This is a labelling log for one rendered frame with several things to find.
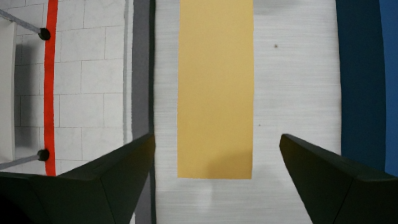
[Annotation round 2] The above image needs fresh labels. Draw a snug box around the brown cardboard carton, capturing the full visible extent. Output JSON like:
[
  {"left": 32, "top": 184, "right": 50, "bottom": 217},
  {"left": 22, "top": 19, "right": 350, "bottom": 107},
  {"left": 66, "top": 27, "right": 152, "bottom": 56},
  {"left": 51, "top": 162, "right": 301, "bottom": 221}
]
[{"left": 177, "top": 0, "right": 254, "bottom": 179}]

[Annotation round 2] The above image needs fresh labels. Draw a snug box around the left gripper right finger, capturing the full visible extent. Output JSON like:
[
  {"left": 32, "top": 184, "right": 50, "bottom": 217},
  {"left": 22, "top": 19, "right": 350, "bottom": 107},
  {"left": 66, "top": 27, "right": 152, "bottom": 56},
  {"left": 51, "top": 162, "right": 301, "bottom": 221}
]
[{"left": 279, "top": 133, "right": 398, "bottom": 224}]

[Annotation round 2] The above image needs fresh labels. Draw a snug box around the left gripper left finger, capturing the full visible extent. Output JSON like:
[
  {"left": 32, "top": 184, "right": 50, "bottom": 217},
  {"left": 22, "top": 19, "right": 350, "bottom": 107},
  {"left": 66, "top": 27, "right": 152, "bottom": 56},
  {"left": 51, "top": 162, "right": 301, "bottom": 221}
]
[{"left": 0, "top": 133, "right": 156, "bottom": 224}]

